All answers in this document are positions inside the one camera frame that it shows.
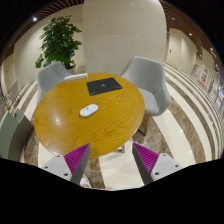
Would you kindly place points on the green potted plant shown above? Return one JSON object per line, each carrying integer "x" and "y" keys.
{"x": 58, "y": 43}

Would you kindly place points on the white plant pot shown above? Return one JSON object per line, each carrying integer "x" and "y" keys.
{"x": 72, "y": 70}

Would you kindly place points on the grey chair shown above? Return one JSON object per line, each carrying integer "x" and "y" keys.
{"x": 149, "y": 77}
{"x": 51, "y": 76}

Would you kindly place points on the grey chair right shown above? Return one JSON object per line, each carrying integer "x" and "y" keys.
{"x": 149, "y": 77}

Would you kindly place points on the black mouse pad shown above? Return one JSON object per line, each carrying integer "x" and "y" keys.
{"x": 102, "y": 86}

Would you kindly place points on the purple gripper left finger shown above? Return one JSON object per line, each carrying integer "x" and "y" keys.
{"x": 70, "y": 166}

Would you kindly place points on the white computer mouse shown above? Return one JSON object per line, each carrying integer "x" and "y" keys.
{"x": 88, "y": 110}

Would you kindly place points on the grey chair left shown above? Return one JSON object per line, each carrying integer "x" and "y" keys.
{"x": 51, "y": 76}

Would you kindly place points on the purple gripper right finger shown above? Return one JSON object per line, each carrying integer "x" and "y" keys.
{"x": 153, "y": 166}

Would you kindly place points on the grey green chair foreground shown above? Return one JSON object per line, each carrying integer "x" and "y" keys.
{"x": 15, "y": 130}

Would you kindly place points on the round wooden table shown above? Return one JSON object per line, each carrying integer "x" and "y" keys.
{"x": 60, "y": 128}

